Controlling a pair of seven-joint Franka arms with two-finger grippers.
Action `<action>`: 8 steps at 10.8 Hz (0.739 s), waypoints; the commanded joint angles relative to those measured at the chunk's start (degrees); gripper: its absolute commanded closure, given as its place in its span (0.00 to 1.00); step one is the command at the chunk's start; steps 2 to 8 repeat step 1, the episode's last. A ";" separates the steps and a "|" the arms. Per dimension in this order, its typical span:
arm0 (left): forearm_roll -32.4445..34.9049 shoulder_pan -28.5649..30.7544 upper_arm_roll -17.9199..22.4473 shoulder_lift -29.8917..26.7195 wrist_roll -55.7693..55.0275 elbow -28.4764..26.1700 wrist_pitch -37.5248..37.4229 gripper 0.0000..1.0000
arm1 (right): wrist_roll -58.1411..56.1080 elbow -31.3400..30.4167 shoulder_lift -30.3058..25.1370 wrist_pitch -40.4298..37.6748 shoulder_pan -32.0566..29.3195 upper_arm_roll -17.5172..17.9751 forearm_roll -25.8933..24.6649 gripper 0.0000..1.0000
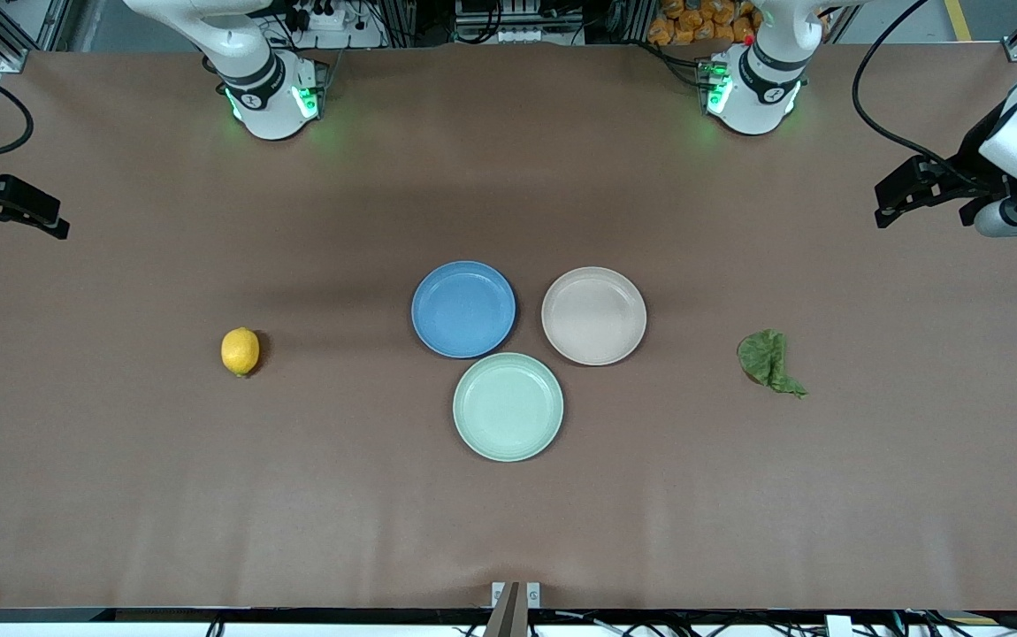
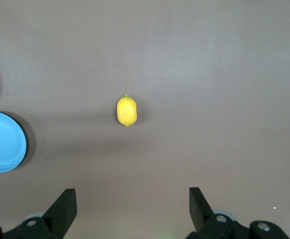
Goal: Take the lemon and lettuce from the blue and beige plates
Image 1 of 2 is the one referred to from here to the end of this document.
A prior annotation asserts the beige plate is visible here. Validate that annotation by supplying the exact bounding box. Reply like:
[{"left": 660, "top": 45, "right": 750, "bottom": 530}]
[{"left": 541, "top": 266, "right": 648, "bottom": 367}]

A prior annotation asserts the white power strip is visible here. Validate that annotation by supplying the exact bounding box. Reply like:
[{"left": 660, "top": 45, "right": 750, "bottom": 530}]
[{"left": 283, "top": 0, "right": 386, "bottom": 50}]

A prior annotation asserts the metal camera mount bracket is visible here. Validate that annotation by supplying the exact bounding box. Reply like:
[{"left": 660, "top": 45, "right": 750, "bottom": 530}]
[{"left": 491, "top": 581, "right": 542, "bottom": 637}]

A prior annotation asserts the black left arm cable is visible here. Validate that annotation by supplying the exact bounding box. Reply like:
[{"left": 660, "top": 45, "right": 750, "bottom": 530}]
[{"left": 852, "top": 0, "right": 985, "bottom": 182}]

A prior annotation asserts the blue plate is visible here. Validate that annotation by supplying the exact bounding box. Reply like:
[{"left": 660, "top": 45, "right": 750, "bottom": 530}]
[{"left": 410, "top": 260, "right": 517, "bottom": 359}]

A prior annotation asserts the yellow lemon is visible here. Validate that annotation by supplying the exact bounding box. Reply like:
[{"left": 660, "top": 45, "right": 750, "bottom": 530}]
[{"left": 220, "top": 326, "right": 261, "bottom": 379}]

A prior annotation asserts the white electronics box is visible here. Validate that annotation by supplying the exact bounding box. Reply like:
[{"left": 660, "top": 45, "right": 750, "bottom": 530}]
[{"left": 454, "top": 0, "right": 586, "bottom": 46}]

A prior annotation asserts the light green plate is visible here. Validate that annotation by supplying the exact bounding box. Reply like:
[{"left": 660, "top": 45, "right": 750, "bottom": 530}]
[{"left": 453, "top": 352, "right": 565, "bottom": 463}]

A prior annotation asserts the bag of oranges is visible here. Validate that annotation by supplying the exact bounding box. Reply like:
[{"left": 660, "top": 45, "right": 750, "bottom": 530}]
[{"left": 647, "top": 0, "right": 761, "bottom": 46}]

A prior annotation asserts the black base cable bundle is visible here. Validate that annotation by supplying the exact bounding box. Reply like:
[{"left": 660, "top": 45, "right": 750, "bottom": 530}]
[{"left": 637, "top": 40, "right": 715, "bottom": 91}]

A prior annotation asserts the green lettuce leaf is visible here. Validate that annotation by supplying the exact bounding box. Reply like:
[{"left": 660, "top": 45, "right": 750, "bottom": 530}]
[{"left": 737, "top": 329, "right": 809, "bottom": 400}]

